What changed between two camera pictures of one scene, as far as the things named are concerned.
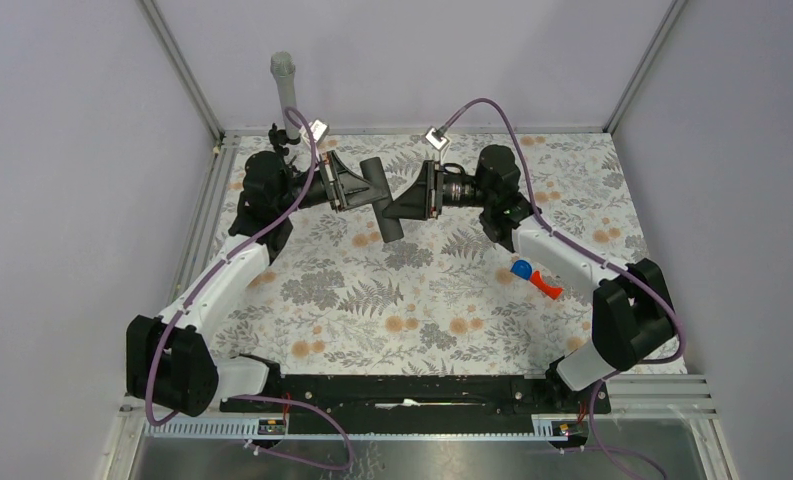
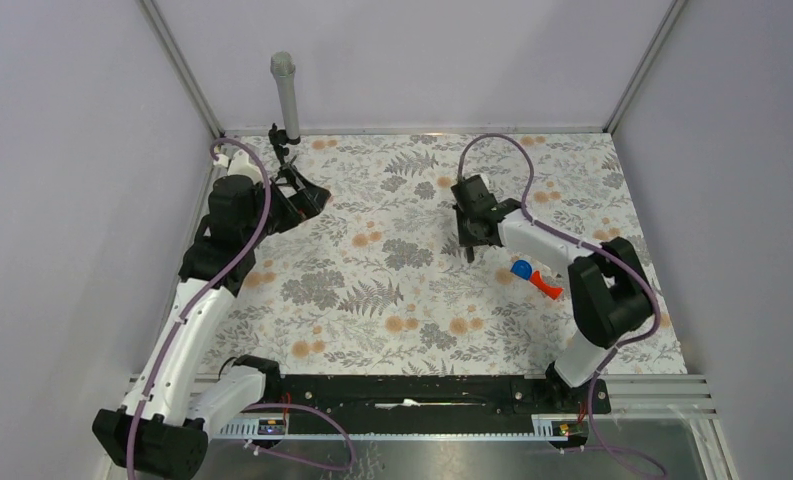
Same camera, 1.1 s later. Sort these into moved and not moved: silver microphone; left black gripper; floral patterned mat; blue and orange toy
Moved: left black gripper
Not moved: floral patterned mat; blue and orange toy; silver microphone
